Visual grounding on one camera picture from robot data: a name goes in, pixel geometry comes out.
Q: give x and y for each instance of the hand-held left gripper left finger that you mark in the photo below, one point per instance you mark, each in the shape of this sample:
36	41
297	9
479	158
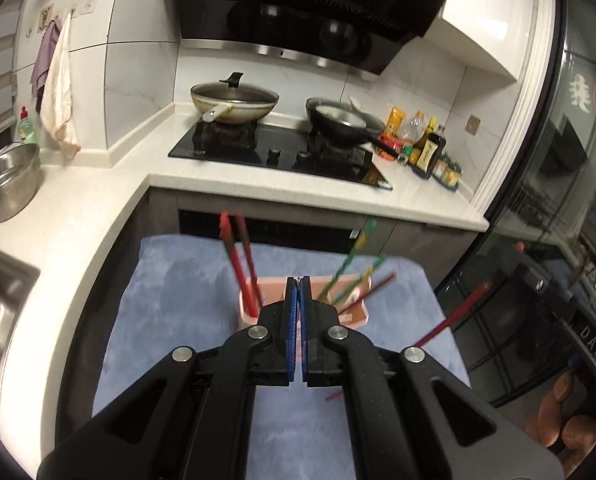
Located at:
291	310

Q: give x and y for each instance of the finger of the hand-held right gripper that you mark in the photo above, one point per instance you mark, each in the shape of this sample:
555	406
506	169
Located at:
520	267

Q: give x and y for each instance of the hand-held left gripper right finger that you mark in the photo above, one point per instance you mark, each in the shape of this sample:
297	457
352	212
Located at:
305	310

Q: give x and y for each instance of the pink perforated utensil basket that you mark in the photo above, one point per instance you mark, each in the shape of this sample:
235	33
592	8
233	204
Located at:
273	290

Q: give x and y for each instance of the dark red chopstick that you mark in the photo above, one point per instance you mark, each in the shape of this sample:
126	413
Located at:
452	317
375	290
250	265

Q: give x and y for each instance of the green chopstick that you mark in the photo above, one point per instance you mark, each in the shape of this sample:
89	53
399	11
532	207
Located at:
350	257
360	281

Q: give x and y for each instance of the bright red chopstick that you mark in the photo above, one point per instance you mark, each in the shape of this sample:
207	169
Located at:
235	265

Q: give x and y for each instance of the person's right hand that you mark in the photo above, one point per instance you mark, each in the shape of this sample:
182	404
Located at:
577	430

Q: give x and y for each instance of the grey base cabinet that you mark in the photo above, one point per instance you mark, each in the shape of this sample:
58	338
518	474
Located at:
417	242

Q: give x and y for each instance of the white countertop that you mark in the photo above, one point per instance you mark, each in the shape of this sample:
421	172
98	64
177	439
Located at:
278	200

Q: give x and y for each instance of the blue plush mat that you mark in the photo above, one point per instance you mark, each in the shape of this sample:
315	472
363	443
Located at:
178	285

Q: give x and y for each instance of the small yellow seasoning jars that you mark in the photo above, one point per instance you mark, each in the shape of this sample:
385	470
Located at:
450	171

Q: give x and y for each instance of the black framed glass door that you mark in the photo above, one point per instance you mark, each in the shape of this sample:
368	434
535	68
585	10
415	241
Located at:
552	135

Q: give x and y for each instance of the dark soy sauce bottle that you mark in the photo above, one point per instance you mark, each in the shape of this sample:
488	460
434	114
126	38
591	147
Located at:
430	152

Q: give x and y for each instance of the black glass gas stove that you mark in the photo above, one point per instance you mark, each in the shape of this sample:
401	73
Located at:
238	152

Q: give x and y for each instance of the clear bottle with yellow cap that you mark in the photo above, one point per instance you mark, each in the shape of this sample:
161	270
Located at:
416	127

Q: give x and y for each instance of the red labelled jar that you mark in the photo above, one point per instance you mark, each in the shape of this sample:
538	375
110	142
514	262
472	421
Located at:
390	144

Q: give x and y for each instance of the black frying pan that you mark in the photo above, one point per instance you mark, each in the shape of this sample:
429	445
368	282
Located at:
338	121

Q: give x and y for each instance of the yellow seasoning packet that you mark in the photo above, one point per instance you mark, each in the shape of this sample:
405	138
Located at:
395	120

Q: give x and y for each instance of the beige wok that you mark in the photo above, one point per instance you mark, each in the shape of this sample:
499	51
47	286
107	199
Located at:
238	112

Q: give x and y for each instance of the stainless steel sink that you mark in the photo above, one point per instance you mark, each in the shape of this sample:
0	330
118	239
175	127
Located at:
3	285

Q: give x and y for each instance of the black range hood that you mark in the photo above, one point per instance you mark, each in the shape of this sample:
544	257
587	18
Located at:
303	10

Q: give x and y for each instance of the stainless steel bowl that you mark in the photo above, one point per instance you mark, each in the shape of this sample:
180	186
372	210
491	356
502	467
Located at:
8	182

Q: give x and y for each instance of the cream hanging towel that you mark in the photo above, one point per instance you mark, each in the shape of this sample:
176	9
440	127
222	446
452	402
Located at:
60	90

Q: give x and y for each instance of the green dish soap bottle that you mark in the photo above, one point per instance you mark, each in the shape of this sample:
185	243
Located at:
27	130

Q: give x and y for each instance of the purple hanging cloth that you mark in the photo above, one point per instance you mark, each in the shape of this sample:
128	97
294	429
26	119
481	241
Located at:
43	60

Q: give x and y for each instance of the beige wall switch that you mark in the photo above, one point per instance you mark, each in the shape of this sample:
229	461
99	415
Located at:
473	124

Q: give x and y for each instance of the white wall sockets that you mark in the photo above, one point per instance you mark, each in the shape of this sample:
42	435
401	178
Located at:
85	6

